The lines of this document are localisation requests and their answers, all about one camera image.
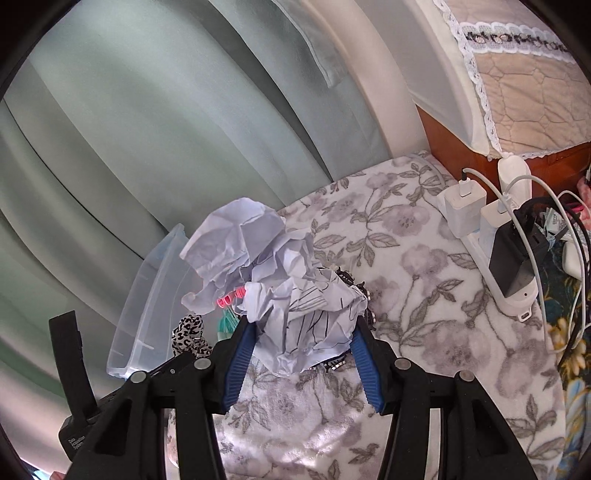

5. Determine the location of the pink hair roller clip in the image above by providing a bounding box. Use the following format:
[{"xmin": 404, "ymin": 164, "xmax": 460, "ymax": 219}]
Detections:
[{"xmin": 216, "ymin": 286, "xmax": 245, "ymax": 309}]

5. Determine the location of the white paper ball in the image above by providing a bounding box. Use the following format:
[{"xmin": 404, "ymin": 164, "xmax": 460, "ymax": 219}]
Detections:
[{"xmin": 178, "ymin": 197, "xmax": 369, "ymax": 378}]

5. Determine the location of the grey floral blanket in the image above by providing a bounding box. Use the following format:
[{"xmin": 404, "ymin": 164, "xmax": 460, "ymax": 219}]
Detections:
[{"xmin": 214, "ymin": 152, "xmax": 565, "ymax": 479}]

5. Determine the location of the clear plastic storage bin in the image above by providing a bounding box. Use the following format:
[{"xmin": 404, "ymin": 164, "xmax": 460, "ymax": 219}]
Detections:
[{"xmin": 106, "ymin": 224, "xmax": 202, "ymax": 379}]

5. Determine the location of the black power adapter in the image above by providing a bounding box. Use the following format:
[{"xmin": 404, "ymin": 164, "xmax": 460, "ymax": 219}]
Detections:
[{"xmin": 489, "ymin": 209, "xmax": 549, "ymax": 297}]

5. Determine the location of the white usb charger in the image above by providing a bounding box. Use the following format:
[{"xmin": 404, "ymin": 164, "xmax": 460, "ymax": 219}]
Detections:
[{"xmin": 444, "ymin": 179, "xmax": 487, "ymax": 238}]

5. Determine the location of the white power strip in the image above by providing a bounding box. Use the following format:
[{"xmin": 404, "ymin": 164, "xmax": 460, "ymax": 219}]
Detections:
[{"xmin": 462, "ymin": 154, "xmax": 542, "ymax": 322}]

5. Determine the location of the mint green curtain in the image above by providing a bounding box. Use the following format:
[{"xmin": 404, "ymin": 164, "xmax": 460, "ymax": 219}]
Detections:
[{"xmin": 1, "ymin": 1, "xmax": 388, "ymax": 403}]

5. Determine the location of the beige quilted lace cover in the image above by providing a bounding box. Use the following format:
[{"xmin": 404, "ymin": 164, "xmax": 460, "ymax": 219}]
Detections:
[{"xmin": 410, "ymin": 1, "xmax": 590, "ymax": 158}]

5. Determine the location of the white charging cable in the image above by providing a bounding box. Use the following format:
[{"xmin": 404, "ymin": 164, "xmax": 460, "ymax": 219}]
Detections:
[{"xmin": 461, "ymin": 167, "xmax": 591, "ymax": 354}]

